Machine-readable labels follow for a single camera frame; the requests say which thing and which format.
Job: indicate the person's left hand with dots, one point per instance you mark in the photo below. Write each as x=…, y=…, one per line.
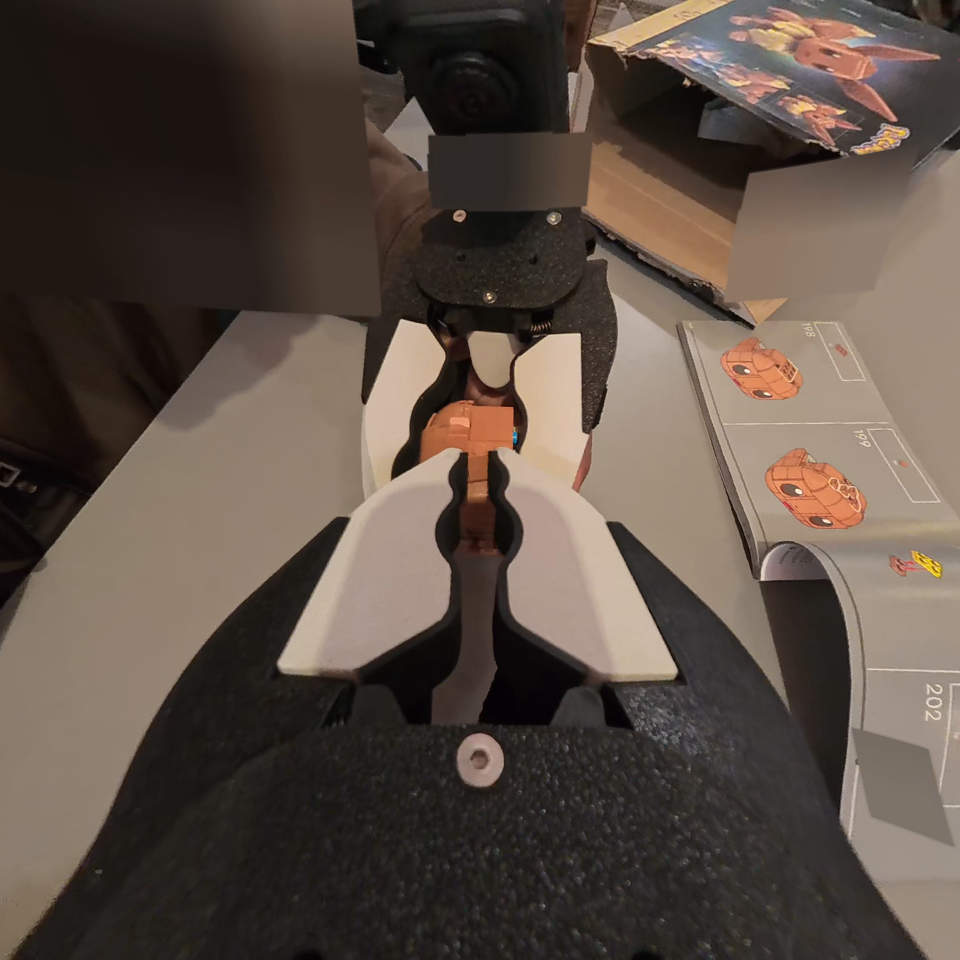
x=583, y=465

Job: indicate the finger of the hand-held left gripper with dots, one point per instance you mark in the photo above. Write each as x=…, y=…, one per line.
x=394, y=390
x=555, y=397

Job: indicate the open printed cardboard box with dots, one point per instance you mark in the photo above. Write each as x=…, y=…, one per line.
x=660, y=187

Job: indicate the lego instruction booklet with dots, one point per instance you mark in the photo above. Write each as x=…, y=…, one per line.
x=825, y=420

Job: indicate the brown lego head model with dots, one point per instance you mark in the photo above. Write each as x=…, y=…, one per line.
x=442, y=431

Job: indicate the person's brown jacket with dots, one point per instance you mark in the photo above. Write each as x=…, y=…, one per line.
x=75, y=412

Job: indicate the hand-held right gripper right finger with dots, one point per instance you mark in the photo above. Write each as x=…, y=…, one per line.
x=585, y=592

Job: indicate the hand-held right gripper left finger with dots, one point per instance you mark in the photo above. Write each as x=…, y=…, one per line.
x=367, y=592

